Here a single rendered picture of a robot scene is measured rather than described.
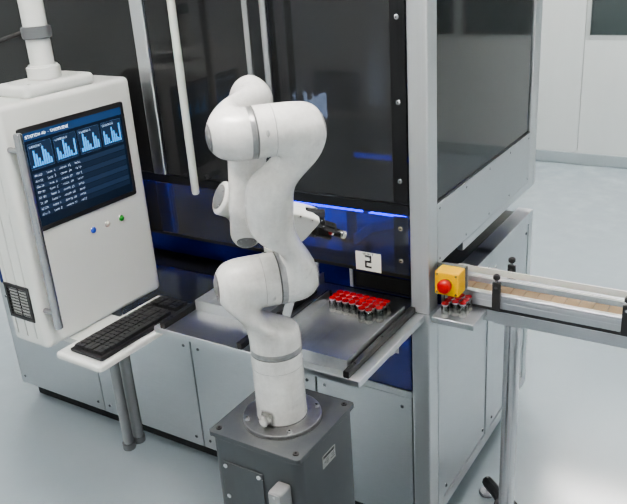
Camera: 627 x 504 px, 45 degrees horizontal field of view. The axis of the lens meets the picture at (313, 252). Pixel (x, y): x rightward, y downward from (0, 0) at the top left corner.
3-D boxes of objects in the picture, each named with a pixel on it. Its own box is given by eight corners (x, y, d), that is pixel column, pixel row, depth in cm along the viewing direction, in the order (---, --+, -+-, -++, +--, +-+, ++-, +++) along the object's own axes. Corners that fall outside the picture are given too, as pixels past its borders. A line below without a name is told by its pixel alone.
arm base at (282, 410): (294, 449, 172) (287, 378, 165) (227, 426, 182) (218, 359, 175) (336, 405, 187) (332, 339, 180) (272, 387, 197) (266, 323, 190)
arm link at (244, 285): (308, 356, 174) (300, 259, 164) (227, 372, 169) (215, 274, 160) (294, 332, 184) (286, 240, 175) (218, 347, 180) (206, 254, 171)
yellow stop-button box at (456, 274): (444, 283, 224) (444, 261, 221) (467, 288, 220) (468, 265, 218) (434, 294, 218) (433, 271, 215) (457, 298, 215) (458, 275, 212)
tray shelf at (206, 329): (248, 271, 266) (248, 266, 265) (435, 309, 231) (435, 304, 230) (154, 332, 229) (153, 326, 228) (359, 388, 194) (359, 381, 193)
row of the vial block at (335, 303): (331, 308, 231) (331, 294, 229) (384, 320, 222) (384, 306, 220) (328, 311, 229) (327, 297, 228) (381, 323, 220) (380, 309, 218)
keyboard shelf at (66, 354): (143, 296, 273) (142, 289, 272) (202, 312, 258) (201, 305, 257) (39, 353, 239) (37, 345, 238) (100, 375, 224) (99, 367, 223)
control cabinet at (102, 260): (125, 278, 283) (88, 63, 253) (163, 288, 273) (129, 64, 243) (9, 338, 245) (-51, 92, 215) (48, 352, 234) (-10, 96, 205)
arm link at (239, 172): (272, 171, 160) (264, 252, 185) (267, 115, 169) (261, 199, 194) (229, 171, 159) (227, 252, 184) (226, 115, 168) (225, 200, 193)
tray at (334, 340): (328, 300, 237) (328, 290, 236) (404, 316, 224) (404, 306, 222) (265, 350, 211) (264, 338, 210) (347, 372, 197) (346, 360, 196)
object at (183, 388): (168, 309, 439) (145, 161, 405) (524, 399, 334) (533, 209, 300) (25, 397, 361) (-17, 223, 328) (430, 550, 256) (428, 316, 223)
